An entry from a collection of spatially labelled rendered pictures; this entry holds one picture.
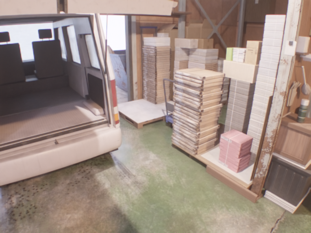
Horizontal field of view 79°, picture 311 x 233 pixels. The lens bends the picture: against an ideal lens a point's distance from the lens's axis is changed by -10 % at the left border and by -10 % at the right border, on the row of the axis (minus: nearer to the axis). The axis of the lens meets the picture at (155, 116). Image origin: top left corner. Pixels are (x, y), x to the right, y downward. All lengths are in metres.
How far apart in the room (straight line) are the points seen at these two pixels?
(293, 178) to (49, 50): 3.83
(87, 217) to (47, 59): 2.73
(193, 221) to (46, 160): 1.50
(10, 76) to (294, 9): 3.81
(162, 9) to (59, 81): 3.04
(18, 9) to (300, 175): 2.27
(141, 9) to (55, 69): 3.02
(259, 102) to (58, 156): 2.22
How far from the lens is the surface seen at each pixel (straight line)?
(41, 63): 3.94
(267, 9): 6.35
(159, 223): 2.02
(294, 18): 1.89
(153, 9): 1.18
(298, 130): 2.04
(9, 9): 0.95
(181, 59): 4.38
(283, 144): 2.14
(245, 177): 2.52
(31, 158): 2.20
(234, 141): 2.40
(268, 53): 2.45
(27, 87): 3.94
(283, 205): 2.42
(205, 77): 2.38
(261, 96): 2.52
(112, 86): 2.28
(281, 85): 1.93
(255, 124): 2.64
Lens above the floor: 1.57
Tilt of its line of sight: 23 degrees down
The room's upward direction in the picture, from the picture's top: straight up
